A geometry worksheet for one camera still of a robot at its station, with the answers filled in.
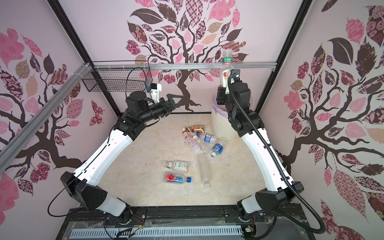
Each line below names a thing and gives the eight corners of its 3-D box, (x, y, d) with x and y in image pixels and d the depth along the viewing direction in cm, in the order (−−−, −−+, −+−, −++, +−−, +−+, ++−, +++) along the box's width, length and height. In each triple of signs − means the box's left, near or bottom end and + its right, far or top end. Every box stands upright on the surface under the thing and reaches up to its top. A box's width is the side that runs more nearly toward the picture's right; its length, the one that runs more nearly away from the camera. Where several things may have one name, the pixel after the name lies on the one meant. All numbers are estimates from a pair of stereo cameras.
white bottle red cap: (194, 154, 97) (194, 151, 94) (181, 135, 107) (180, 132, 104) (201, 150, 98) (201, 147, 96) (187, 132, 109) (187, 129, 106)
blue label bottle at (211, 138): (193, 139, 104) (193, 137, 102) (195, 133, 107) (195, 131, 105) (227, 146, 100) (227, 144, 98) (227, 140, 104) (228, 137, 101)
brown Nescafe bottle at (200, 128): (182, 135, 108) (182, 130, 104) (183, 129, 112) (182, 124, 107) (204, 135, 108) (204, 130, 104) (204, 129, 112) (204, 124, 107)
